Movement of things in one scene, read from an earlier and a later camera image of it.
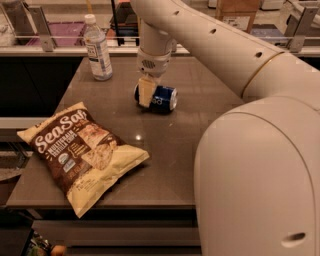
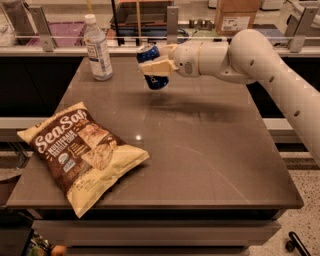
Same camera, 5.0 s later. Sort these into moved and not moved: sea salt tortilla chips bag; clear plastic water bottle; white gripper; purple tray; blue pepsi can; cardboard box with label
Moved: white gripper; blue pepsi can
Not moved: purple tray; clear plastic water bottle; sea salt tortilla chips bag; cardboard box with label
